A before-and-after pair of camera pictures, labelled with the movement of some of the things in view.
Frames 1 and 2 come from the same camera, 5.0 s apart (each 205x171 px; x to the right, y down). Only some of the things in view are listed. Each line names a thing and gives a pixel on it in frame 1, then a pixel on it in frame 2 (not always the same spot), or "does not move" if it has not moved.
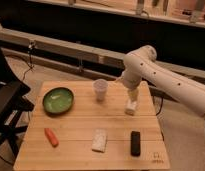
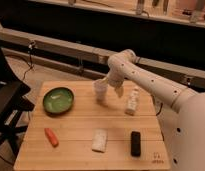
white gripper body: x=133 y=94 to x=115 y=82
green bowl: x=58 y=100 does not move
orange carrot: x=51 y=137 does not move
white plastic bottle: x=131 y=107 does not move
